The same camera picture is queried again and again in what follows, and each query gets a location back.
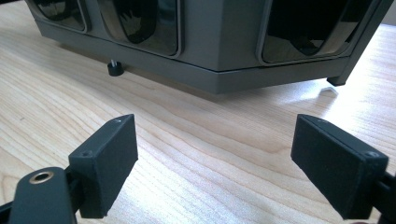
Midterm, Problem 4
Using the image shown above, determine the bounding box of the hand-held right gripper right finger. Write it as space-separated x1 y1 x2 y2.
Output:
290 113 389 220

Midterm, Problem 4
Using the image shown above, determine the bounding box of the dark grey corner rack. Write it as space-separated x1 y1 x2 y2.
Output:
24 0 395 95

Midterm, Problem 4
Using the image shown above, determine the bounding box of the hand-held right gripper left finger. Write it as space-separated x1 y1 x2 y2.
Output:
67 113 139 219

